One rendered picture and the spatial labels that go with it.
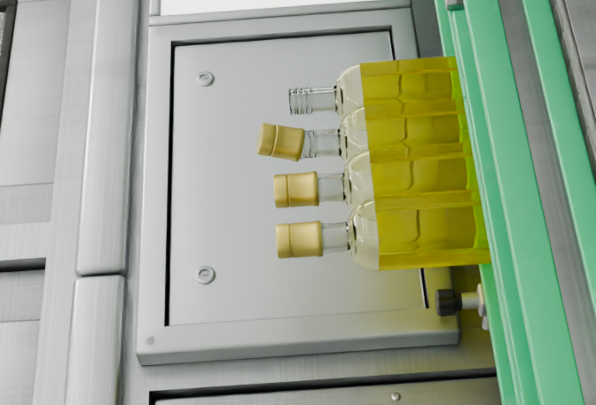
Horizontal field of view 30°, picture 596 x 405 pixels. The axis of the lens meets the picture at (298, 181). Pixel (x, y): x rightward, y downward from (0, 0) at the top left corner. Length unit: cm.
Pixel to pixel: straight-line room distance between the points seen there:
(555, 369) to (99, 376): 51
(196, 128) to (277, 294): 25
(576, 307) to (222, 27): 69
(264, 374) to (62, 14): 62
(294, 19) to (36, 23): 36
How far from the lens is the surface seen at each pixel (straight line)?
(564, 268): 92
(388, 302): 119
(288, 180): 110
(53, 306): 126
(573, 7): 107
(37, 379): 123
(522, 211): 94
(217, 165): 130
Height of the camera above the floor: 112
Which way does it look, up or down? 1 degrees up
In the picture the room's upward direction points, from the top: 94 degrees counter-clockwise
